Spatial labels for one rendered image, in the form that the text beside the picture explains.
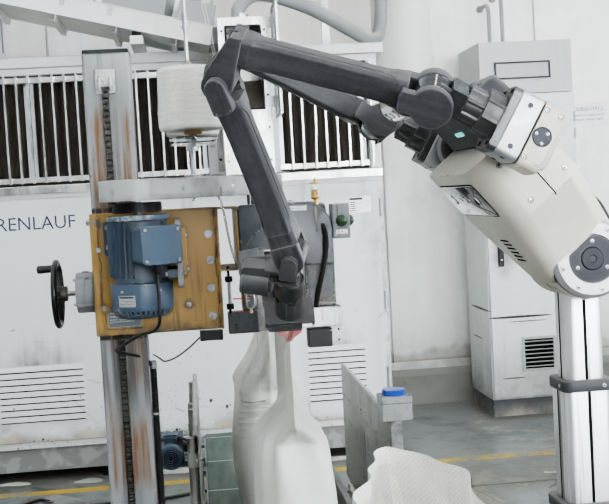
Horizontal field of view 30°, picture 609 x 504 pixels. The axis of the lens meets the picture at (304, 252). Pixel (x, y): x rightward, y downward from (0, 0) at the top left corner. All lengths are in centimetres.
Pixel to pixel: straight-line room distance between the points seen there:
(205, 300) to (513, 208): 102
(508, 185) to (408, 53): 394
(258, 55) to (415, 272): 513
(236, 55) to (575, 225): 75
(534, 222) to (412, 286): 491
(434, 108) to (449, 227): 513
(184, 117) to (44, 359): 317
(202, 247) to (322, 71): 100
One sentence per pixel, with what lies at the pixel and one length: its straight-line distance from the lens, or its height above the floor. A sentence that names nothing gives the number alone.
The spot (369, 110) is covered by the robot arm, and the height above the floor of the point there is 154.
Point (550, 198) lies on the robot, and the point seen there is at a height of 133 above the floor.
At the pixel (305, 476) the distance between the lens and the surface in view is 250.
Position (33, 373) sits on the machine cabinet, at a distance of 573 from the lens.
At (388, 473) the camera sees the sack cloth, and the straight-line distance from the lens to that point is 118.
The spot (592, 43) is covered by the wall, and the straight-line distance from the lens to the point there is 742.
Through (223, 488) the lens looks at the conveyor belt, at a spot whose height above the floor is 38.
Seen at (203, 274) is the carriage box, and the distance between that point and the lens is 290.
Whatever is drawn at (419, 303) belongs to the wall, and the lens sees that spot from 709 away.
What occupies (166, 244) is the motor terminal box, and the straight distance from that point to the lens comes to 264.
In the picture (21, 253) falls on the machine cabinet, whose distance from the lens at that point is 568.
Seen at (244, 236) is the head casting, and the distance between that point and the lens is 289.
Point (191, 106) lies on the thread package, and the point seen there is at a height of 158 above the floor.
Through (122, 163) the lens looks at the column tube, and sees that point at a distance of 296.
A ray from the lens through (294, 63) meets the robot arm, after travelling 201.
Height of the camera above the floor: 136
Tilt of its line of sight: 3 degrees down
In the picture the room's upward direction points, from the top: 3 degrees counter-clockwise
